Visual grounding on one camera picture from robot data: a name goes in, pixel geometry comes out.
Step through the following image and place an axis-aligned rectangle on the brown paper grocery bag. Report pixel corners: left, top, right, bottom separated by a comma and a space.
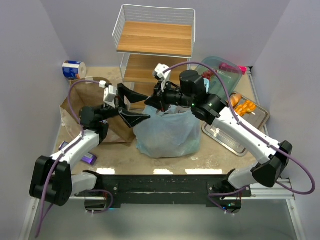
59, 82, 136, 143

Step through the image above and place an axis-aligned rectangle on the light blue plastic bag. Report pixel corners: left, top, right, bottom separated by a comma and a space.
132, 77, 211, 159

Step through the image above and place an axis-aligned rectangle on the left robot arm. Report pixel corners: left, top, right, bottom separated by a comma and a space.
29, 81, 150, 206

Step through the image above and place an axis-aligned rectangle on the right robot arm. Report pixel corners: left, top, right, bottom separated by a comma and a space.
145, 70, 293, 192

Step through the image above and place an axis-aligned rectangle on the teal plastic food container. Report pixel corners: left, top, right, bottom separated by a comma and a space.
195, 56, 242, 101

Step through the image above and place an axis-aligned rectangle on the red grape bunch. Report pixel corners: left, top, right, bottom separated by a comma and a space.
201, 70, 216, 81

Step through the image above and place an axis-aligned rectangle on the purple chocolate bar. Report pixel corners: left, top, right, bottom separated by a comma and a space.
58, 141, 98, 166

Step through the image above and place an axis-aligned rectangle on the blue white toilet paper roll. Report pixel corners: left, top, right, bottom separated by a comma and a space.
62, 60, 87, 80

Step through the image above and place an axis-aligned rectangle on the pink purple toy vegetable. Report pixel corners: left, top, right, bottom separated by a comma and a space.
219, 62, 241, 74

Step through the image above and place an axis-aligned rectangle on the long bread loaf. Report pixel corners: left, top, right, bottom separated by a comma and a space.
229, 93, 243, 108

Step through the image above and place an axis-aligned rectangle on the pink small object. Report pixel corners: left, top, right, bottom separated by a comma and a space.
238, 65, 247, 75

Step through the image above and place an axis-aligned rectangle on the orange croissant bread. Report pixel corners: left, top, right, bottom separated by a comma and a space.
234, 100, 257, 117

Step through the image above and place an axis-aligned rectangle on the metal tray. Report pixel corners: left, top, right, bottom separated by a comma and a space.
202, 104, 270, 157

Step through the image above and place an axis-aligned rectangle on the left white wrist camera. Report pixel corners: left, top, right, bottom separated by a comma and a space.
98, 80, 118, 109

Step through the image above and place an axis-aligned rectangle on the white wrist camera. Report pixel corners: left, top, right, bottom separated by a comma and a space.
98, 80, 118, 109
152, 63, 171, 92

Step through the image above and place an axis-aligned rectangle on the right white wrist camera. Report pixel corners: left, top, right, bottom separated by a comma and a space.
152, 63, 171, 92

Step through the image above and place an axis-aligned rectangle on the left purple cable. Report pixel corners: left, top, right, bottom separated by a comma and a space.
34, 79, 107, 238

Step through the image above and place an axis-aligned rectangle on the white wire wooden shelf rack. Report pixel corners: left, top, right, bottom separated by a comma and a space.
112, 4, 196, 96

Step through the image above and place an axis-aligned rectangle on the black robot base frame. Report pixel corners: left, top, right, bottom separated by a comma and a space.
69, 170, 252, 209

